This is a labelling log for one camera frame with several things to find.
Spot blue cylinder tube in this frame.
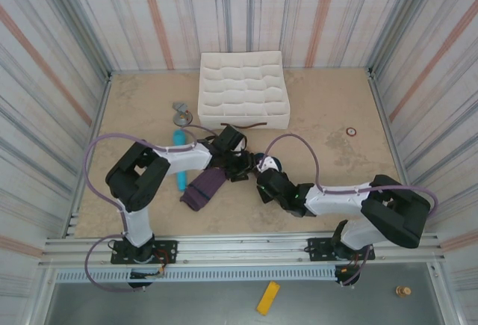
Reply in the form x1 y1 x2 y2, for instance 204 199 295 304
171 129 189 191

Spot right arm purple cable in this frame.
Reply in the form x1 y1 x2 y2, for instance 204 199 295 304
261 134 440 288

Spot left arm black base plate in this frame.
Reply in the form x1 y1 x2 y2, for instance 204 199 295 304
111 239 179 265

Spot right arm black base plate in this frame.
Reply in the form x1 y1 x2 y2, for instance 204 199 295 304
305 237 376 262

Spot aluminium mounting rail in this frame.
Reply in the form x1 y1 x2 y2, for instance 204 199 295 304
37 232 447 268

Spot slotted grey cable duct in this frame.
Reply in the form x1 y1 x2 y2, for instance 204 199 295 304
55 267 337 283

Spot purple sock peach toe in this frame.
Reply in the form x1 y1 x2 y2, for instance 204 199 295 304
179 169 228 213

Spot power wires with connector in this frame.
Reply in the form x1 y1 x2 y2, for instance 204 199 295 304
151 248 167 278
338 252 362 276

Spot white fabric divider box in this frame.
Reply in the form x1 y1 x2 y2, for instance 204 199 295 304
196 50 291 131

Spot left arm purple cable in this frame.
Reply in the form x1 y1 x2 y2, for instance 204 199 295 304
84 124 220 293

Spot aluminium table edge rail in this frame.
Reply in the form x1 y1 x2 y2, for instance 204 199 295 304
367 67 423 233
66 72 114 238

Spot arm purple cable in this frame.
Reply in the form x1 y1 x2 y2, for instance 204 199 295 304
84 124 220 293
261 134 440 288

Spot yellow plastic strip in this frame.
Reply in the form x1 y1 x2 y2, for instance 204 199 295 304
255 280 281 317

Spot grey metal suction mount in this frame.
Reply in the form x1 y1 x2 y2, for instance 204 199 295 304
171 101 194 127

